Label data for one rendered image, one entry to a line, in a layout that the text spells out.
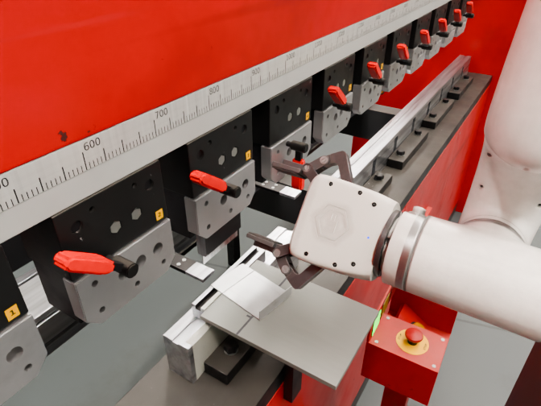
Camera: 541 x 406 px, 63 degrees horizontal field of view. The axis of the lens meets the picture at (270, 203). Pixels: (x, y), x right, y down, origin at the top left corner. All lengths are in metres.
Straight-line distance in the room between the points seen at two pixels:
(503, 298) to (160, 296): 2.00
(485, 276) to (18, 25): 0.45
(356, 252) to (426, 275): 0.07
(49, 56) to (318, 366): 0.56
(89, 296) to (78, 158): 0.16
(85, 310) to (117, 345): 1.61
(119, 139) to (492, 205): 0.41
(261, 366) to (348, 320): 0.20
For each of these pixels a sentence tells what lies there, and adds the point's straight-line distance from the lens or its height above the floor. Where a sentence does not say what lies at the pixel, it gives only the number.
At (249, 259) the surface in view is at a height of 0.99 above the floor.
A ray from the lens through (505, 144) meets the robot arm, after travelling 0.40.
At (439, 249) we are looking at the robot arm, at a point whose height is 1.32.
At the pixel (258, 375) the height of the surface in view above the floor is 0.88.
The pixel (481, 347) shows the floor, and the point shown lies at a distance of 2.25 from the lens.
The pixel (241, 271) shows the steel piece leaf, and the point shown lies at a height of 1.00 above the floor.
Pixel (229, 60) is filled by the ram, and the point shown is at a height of 1.43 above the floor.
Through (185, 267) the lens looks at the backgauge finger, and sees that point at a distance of 0.91.
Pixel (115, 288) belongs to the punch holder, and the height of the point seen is 1.21.
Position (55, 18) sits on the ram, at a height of 1.52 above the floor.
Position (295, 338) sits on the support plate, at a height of 1.00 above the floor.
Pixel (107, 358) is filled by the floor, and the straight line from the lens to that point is 2.14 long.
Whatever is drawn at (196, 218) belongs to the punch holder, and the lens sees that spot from 0.65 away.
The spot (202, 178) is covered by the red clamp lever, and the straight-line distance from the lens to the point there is 0.57.
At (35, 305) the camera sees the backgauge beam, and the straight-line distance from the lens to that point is 0.95.
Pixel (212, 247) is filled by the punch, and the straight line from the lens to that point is 0.78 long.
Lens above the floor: 1.59
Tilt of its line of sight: 33 degrees down
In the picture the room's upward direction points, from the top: straight up
